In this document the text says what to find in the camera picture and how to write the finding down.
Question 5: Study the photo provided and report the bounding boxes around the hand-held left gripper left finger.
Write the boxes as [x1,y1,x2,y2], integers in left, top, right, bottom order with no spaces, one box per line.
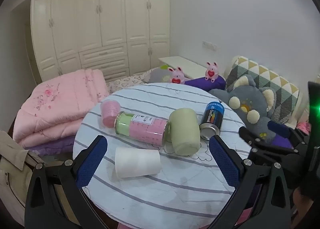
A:
[24,135,108,229]

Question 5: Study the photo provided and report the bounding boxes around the white bedside cabinet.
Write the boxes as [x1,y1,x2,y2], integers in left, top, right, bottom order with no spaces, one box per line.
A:
[158,56,210,80]

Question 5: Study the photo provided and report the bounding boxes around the purple blanket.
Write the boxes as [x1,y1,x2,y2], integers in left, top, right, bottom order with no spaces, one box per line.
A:
[27,135,77,156]

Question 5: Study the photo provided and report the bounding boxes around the cream wardrobe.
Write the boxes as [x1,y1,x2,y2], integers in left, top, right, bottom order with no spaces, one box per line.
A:
[30,0,171,83]

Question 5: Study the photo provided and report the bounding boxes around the pink cloth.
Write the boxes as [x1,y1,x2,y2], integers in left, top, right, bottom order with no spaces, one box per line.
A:
[296,121,312,135]

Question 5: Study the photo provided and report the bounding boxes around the white cup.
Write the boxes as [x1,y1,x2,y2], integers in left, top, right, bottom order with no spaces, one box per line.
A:
[115,147,161,178]

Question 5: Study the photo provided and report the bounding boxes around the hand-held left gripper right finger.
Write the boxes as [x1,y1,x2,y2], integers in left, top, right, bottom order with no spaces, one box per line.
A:
[207,134,292,229]

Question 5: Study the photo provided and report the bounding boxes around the purple pillow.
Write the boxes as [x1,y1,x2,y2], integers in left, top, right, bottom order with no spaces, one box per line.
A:
[184,75,226,92]

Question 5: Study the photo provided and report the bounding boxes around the small pink cup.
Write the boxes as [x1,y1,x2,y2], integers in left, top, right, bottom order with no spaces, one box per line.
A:
[100,99,120,128]

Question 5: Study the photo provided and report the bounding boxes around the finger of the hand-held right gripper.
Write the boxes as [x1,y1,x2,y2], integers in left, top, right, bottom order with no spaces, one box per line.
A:
[239,126,296,156]
[267,120,310,145]

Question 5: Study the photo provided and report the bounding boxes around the clear pink green canister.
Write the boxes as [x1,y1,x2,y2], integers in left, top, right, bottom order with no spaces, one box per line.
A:
[114,111,169,147]

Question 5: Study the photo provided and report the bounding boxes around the grey bear plush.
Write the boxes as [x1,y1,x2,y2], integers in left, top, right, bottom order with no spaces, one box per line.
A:
[209,74,293,144]

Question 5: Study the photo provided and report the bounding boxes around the heart print bed sheet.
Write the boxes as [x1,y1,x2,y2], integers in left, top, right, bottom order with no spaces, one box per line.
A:
[107,69,157,95]

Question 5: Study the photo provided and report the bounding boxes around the grey pillow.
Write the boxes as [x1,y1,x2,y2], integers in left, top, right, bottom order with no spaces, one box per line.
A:
[144,66,193,84]

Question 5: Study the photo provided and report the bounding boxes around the pink bunny plush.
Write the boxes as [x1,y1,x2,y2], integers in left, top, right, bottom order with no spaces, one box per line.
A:
[167,67,185,85]
[205,62,218,81]

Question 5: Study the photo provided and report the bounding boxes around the blue spray can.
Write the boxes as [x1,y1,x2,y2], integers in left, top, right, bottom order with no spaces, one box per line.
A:
[199,102,225,140]

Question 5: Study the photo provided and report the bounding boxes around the light green mug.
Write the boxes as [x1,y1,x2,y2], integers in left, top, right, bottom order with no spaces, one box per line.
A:
[164,108,201,156]

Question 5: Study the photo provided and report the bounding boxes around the triangle pattern quilted cushion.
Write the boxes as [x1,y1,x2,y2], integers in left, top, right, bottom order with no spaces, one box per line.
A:
[224,56,302,126]

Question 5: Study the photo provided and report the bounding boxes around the folded pink quilt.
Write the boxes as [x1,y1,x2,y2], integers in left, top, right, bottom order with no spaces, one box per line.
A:
[12,69,110,148]

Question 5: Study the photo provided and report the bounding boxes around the beige jacket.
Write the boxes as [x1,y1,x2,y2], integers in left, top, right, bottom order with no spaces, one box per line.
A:
[0,130,47,229]

